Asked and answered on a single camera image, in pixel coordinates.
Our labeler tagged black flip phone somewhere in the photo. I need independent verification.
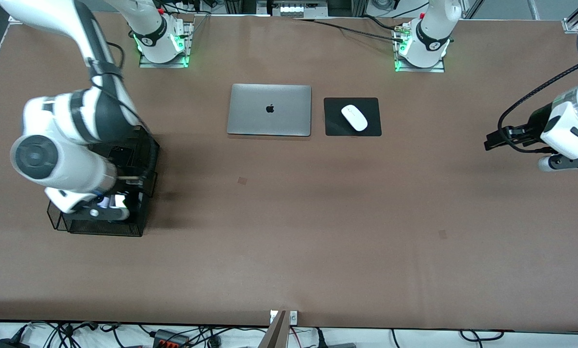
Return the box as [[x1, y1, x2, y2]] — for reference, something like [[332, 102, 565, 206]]
[[107, 146, 134, 168]]

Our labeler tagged white computer mouse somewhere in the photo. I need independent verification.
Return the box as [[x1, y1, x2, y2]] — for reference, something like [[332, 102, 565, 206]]
[[341, 104, 368, 132]]

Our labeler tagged black mouse pad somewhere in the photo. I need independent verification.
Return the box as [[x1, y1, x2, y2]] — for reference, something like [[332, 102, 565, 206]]
[[324, 97, 382, 137]]

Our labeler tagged black orange power strip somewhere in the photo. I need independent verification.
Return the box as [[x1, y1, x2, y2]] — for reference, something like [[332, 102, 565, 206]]
[[153, 330, 190, 348]]

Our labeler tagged silver laptop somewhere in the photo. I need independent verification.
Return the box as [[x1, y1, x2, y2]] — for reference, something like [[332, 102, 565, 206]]
[[227, 84, 312, 137]]

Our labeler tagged grey slanted beam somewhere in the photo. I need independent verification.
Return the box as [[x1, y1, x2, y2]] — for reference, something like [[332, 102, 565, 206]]
[[259, 310, 288, 348]]

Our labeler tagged white socket strip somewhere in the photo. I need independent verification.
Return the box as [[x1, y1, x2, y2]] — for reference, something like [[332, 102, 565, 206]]
[[279, 4, 319, 16]]

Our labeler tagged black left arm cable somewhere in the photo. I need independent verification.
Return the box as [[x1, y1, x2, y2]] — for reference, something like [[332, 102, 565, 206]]
[[498, 56, 578, 155]]

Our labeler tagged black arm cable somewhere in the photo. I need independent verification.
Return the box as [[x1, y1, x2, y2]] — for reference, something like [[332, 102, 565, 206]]
[[88, 41, 155, 187], [498, 56, 578, 155]]

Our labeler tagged black wire mesh tray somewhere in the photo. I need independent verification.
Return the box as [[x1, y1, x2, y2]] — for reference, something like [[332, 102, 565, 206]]
[[47, 125, 160, 237]]

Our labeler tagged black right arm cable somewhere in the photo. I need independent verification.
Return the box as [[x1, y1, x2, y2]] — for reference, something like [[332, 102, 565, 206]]
[[88, 41, 155, 187]]

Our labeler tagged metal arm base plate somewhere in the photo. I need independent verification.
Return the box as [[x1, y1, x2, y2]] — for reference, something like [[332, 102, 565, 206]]
[[394, 24, 445, 73], [139, 22, 193, 68]]

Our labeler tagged thin black table cable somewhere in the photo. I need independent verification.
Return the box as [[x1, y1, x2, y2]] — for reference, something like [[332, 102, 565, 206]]
[[361, 15, 398, 30], [313, 20, 405, 42]]

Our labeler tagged black looped floor cable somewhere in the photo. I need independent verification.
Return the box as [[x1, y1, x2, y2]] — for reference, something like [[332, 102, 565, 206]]
[[459, 330, 505, 342]]

